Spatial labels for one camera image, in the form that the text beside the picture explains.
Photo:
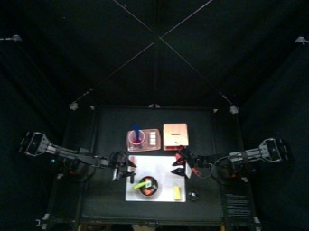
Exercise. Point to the small black bowl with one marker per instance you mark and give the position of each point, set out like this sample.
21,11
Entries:
154,181

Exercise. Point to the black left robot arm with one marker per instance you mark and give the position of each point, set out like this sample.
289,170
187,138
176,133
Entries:
60,150

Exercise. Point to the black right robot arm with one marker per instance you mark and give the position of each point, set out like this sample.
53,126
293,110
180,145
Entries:
249,155

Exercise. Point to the white plastic cutting board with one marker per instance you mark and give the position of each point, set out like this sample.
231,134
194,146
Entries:
160,168

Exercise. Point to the light green toy vegetable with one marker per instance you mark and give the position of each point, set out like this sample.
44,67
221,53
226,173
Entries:
142,184

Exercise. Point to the orange toy carrot piece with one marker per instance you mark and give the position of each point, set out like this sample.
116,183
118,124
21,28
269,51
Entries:
148,190

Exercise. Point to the yellow and white toy butter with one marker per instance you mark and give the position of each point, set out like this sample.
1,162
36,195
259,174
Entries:
176,192

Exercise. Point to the pink plastic tray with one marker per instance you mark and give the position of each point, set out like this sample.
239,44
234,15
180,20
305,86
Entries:
146,146

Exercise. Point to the red cup with white rim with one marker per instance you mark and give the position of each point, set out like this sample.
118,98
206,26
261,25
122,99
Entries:
139,142

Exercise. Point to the small metal measuring cup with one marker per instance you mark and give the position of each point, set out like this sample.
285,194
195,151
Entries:
192,195

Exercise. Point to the white cube block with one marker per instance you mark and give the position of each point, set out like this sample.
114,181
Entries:
152,138
152,134
152,142

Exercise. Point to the light wooden slot box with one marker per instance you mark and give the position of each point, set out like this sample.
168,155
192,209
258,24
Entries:
175,135

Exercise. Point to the blue stick in cup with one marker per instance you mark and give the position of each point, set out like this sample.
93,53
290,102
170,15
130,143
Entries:
136,131

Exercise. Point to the black panel with white text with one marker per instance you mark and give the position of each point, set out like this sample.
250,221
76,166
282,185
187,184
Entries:
237,207

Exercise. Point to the silver frame corner bracket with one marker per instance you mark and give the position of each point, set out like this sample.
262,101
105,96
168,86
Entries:
234,109
301,40
16,38
154,106
72,105

